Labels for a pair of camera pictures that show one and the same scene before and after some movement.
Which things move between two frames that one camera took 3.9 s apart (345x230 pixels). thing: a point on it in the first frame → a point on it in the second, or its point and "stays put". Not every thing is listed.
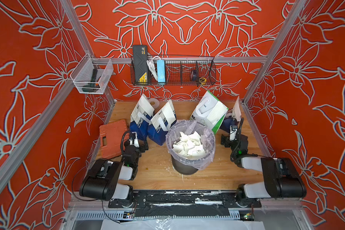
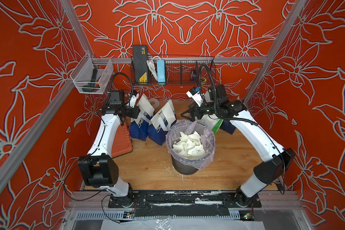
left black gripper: x=141 y=149 → x=135 y=109
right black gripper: x=227 y=141 → x=190 y=111
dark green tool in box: x=89 y=87 stays put
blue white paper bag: x=141 y=117 stays put
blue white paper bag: x=159 y=125 stays put
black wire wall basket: x=182 y=72 stays put
